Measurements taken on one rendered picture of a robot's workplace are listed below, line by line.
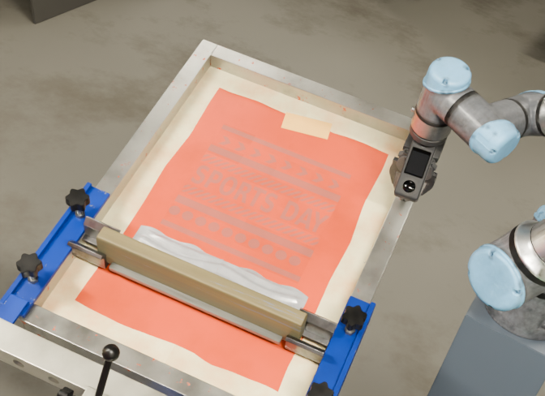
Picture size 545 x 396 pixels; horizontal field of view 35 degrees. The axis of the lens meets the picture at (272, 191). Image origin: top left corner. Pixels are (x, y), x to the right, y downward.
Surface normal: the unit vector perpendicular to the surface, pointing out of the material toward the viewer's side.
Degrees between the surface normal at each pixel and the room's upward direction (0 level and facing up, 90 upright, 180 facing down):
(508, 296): 97
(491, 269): 97
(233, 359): 20
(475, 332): 90
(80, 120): 0
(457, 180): 0
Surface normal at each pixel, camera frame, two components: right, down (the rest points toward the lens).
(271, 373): 0.08, -0.59
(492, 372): -0.47, 0.42
